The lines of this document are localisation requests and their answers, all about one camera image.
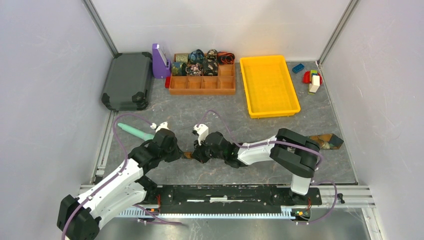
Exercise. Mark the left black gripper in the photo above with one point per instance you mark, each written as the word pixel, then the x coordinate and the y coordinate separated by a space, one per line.
pixel 177 153

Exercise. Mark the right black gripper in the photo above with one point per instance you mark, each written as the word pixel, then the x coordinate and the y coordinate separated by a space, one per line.
pixel 197 153

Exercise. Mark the orange blue floral tie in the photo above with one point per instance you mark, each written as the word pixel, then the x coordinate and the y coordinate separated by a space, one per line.
pixel 329 141

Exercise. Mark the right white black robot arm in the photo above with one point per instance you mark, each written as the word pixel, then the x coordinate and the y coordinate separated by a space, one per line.
pixel 297 153

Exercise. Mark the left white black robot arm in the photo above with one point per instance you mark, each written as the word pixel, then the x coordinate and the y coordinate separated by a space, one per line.
pixel 82 217

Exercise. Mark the teal green pen tool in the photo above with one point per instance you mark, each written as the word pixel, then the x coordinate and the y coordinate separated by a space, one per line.
pixel 136 132

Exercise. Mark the small red block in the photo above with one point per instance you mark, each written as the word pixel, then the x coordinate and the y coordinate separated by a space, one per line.
pixel 167 82

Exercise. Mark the orange compartment organizer box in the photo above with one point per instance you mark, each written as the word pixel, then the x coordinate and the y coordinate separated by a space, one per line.
pixel 222 84

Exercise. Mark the dark grey suitcase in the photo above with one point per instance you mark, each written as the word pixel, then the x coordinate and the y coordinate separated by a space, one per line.
pixel 128 82

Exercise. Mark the teal navy rolled tie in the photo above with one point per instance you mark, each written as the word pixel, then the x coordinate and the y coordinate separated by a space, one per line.
pixel 178 69

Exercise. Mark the purple dispenser stand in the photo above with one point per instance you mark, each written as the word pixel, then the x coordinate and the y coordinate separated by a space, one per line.
pixel 161 65

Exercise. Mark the pink floral rolled tie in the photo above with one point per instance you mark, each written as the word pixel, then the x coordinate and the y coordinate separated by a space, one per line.
pixel 194 70

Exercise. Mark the black floral rolled tie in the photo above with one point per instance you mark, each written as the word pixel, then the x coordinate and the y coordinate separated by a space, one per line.
pixel 210 67

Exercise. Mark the yellow plastic tray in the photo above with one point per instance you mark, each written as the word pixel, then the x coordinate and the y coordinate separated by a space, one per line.
pixel 268 87

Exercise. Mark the olive patterned rolled tie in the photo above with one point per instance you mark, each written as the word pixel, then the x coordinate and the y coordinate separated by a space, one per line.
pixel 181 58

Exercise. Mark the dark blue rolled tie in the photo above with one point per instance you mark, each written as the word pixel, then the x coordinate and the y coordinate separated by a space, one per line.
pixel 196 57

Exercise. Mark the orange black rolled tie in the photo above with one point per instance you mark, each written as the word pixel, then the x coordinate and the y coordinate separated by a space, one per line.
pixel 225 58

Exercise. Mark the black yellow rolled tie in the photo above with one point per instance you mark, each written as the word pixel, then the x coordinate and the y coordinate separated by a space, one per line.
pixel 212 54

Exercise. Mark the blue toy brick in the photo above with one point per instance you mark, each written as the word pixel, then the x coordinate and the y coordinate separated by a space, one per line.
pixel 298 68

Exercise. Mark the cream toy block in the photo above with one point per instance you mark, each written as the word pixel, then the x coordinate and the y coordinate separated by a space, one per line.
pixel 315 83

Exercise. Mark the red toy block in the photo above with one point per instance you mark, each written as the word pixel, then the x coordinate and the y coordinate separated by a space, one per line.
pixel 307 78

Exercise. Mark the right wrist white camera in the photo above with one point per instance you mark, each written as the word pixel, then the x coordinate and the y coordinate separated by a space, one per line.
pixel 201 131

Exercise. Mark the wrist white camera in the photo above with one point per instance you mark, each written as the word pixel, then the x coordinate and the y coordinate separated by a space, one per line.
pixel 158 127
pixel 201 131

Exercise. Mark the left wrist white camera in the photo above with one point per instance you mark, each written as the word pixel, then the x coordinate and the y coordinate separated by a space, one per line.
pixel 158 127

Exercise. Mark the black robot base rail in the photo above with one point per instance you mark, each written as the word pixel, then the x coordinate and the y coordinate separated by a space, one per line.
pixel 229 199

